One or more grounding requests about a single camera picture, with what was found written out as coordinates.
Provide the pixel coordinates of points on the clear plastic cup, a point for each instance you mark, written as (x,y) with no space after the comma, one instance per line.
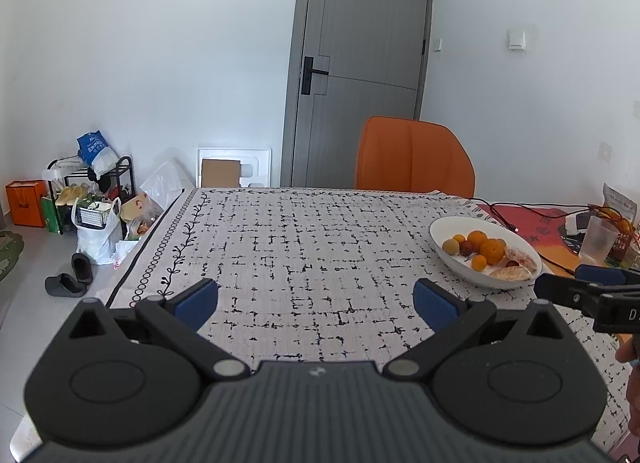
(597,243)

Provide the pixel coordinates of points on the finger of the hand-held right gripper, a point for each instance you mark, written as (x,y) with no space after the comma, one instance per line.
(600,274)
(565,290)

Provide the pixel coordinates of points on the small orange kumquat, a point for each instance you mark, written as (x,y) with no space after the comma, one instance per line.
(479,262)

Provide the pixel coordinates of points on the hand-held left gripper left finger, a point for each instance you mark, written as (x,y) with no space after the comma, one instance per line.
(197,303)

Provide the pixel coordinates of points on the peeled tangerine piece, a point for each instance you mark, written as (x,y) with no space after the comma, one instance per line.
(510,273)

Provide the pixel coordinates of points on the orange paper bag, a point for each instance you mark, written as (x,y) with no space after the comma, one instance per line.
(25,205)

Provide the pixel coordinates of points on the green box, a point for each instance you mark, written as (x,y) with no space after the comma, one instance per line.
(50,215)

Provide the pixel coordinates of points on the dark slipper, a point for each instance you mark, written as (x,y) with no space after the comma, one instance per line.
(81,268)
(62,287)

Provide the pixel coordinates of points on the orange chair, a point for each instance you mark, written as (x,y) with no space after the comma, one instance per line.
(415,158)

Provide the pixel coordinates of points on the beige wall socket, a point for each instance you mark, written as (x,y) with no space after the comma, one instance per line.
(606,153)

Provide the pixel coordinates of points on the black patterned white tablecloth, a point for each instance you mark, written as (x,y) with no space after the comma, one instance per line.
(300,243)

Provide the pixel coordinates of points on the black shoe rack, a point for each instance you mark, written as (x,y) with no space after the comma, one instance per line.
(131,173)

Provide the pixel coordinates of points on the white light switch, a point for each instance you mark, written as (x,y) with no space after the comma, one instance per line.
(517,39)

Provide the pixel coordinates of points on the grey door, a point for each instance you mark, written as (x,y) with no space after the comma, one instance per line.
(370,18)

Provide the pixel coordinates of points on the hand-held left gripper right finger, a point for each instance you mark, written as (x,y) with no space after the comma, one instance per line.
(435,305)

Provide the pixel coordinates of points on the person's right hand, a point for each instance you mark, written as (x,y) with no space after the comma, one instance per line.
(632,393)

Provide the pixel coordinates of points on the white plastic bag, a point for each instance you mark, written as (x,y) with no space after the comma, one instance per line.
(97,245)

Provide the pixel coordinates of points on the round brown-yellow fruit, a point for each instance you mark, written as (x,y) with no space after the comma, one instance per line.
(451,246)

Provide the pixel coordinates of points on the white foam tray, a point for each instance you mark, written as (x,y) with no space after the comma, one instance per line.
(255,163)

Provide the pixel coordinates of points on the clear plastic bag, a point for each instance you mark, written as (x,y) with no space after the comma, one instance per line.
(167,183)

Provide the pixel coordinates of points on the large orange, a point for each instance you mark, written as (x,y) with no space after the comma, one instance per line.
(493,251)
(477,238)

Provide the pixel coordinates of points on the dark red fruit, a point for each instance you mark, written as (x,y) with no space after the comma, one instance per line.
(467,249)

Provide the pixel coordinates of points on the beige slippers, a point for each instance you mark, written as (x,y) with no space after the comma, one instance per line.
(72,193)

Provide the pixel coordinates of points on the orange net bag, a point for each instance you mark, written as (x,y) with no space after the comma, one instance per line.
(624,235)

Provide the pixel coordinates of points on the white plate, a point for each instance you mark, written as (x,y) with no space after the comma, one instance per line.
(447,230)

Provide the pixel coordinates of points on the white charger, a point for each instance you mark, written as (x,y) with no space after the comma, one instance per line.
(575,224)

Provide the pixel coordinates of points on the green rug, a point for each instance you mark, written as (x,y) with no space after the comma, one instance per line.
(9,258)

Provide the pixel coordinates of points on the grey snack bag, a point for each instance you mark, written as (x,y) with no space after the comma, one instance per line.
(620,202)

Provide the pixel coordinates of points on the brown cardboard box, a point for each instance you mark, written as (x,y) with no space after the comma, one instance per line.
(220,173)

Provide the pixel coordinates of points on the blue and white bag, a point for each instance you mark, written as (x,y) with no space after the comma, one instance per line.
(92,145)

